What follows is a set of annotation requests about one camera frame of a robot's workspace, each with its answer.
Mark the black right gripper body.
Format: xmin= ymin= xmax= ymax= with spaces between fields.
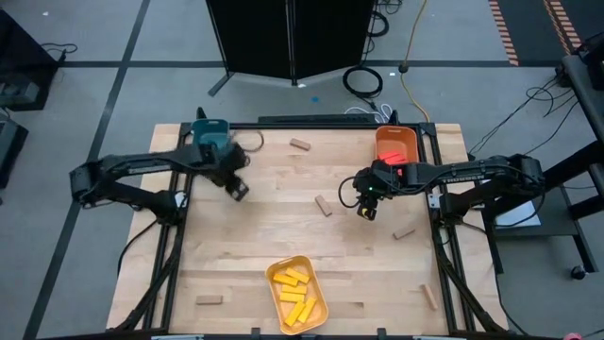
xmin=351 ymin=159 xmax=410 ymax=222

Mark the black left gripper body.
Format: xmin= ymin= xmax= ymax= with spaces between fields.
xmin=200 ymin=141 xmax=251 ymax=203

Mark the teal plastic bin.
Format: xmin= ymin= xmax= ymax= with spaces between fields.
xmin=191 ymin=118 xmax=231 ymax=147

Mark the orange plastic bin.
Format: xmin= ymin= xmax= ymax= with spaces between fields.
xmin=375 ymin=125 xmax=421 ymax=164

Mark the white paper sheet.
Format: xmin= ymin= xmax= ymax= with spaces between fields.
xmin=495 ymin=197 xmax=543 ymax=230

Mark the black folding room divider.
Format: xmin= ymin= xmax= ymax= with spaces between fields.
xmin=205 ymin=0 xmax=378 ymax=98

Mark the yellow plastic bin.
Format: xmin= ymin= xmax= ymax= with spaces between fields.
xmin=264 ymin=254 xmax=330 ymax=336

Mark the black side stand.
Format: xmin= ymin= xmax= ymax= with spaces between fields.
xmin=471 ymin=139 xmax=604 ymax=280

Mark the black equipment box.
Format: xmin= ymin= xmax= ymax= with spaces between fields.
xmin=0 ymin=115 xmax=29 ymax=190

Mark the black equipment cabinet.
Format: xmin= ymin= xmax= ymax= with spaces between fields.
xmin=0 ymin=8 xmax=60 ymax=112

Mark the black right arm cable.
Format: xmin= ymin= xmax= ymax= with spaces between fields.
xmin=338 ymin=175 xmax=362 ymax=210

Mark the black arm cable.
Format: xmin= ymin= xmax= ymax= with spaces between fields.
xmin=338 ymin=175 xmax=362 ymax=210
xmin=230 ymin=129 xmax=265 ymax=153

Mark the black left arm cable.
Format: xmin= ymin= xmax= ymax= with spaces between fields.
xmin=230 ymin=129 xmax=265 ymax=153

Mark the white cable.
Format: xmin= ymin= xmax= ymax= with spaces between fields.
xmin=344 ymin=102 xmax=394 ymax=125

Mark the black aluminium table frame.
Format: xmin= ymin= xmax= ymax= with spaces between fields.
xmin=112 ymin=107 xmax=509 ymax=337

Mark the black coiled cable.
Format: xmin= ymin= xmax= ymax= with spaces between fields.
xmin=342 ymin=64 xmax=384 ymax=100
xmin=365 ymin=0 xmax=402 ymax=39

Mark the yellow extension cable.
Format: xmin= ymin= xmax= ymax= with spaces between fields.
xmin=398 ymin=0 xmax=431 ymax=124

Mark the black floor cable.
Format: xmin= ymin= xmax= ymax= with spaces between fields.
xmin=40 ymin=42 xmax=79 ymax=65
xmin=466 ymin=75 xmax=581 ymax=166

